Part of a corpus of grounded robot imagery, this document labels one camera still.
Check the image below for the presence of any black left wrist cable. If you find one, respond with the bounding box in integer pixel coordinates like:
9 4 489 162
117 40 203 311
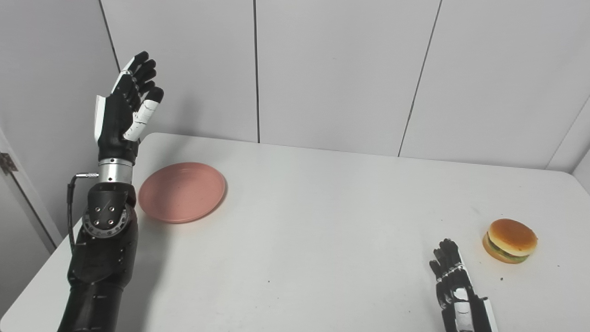
67 172 100 254

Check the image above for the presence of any metal door hinge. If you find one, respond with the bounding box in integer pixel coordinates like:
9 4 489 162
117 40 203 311
0 152 18 176

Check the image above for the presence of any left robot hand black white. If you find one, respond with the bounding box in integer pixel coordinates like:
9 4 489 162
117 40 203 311
94 51 165 166

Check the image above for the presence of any toy hamburger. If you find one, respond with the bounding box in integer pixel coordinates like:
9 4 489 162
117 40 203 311
482 219 538 264

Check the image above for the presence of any pink round plate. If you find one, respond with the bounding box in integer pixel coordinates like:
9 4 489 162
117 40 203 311
138 162 227 224

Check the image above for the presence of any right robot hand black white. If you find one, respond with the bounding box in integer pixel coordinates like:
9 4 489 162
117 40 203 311
429 238 498 332

